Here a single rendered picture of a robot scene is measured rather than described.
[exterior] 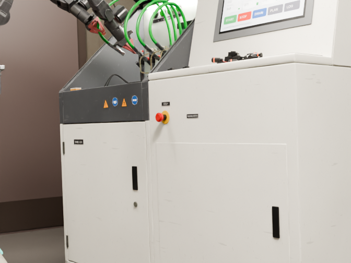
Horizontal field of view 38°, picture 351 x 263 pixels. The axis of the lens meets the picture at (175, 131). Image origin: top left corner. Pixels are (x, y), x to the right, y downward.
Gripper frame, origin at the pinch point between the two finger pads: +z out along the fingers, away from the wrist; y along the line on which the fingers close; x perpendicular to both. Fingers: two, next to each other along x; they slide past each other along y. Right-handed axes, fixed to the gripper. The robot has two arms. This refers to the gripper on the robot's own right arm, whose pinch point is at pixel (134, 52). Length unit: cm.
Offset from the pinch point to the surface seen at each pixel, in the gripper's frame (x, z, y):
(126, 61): 33.9, 8.4, 7.8
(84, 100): 5.9, 0.5, -33.1
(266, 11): -72, 8, 21
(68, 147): 21, 15, -51
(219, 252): -76, 55, -59
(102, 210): -6, 39, -66
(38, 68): 161, -6, 3
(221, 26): -51, 7, 15
